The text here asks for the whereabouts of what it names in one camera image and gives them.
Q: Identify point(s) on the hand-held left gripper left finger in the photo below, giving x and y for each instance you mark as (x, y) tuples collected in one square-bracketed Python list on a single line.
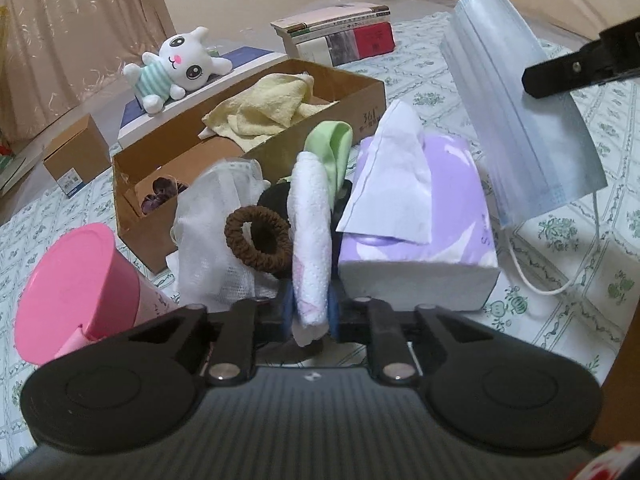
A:
[(288, 310)]

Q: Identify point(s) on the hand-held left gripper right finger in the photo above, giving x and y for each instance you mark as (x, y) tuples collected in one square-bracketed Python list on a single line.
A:
[(334, 316)]

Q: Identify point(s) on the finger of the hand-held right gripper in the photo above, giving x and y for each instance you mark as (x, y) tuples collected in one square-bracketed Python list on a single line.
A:
[(590, 67)]

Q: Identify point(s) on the white small towel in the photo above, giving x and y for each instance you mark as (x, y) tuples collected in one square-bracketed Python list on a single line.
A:
[(311, 230)]

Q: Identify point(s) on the blue face mask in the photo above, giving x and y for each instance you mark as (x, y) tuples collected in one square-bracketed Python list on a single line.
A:
[(520, 125)]

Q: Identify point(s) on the black face mask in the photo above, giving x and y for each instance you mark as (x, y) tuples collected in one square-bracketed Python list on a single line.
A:
[(272, 195)]

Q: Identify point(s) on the green cloth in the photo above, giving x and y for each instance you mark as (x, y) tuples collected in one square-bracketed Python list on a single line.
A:
[(332, 147)]

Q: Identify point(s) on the long cardboard box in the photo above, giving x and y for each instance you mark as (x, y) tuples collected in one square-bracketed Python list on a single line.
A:
[(350, 105)]

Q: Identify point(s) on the white mesh cloth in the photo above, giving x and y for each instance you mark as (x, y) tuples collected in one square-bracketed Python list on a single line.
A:
[(210, 240)]

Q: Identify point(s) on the purple tissue pack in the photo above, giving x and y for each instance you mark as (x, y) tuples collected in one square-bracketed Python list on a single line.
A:
[(450, 195)]

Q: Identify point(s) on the dark purple scrunchie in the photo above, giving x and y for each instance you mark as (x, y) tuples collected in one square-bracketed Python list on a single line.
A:
[(162, 195)]

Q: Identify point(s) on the yellow towel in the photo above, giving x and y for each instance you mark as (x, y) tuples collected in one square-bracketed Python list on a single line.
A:
[(260, 105)]

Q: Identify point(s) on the green floral tablecloth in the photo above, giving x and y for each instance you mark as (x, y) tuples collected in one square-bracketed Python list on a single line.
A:
[(550, 340)]

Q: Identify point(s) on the pink plastic cup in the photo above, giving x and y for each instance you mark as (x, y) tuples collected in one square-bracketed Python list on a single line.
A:
[(70, 285)]

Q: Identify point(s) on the thick red black book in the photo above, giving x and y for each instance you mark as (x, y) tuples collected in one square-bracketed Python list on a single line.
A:
[(360, 42)]

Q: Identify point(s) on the blue white flat box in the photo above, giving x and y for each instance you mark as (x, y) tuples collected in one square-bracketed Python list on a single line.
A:
[(250, 57)]

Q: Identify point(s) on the small cardboard box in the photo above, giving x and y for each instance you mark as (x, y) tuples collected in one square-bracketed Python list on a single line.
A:
[(80, 155)]

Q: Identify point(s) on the beige cover book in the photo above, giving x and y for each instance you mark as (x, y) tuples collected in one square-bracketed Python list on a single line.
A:
[(330, 14)]

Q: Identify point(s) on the white plush toy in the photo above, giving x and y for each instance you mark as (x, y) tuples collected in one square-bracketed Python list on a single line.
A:
[(175, 67)]

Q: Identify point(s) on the thin white book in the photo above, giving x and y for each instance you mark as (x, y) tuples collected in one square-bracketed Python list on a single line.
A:
[(305, 34)]

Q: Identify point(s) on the green white book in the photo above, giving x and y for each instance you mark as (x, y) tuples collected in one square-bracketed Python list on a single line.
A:
[(10, 172)]

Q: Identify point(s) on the red white packet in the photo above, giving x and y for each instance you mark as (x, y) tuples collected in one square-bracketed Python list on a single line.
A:
[(620, 465)]

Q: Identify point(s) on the beige curtain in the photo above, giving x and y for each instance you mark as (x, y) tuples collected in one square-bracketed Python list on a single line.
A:
[(75, 35)]

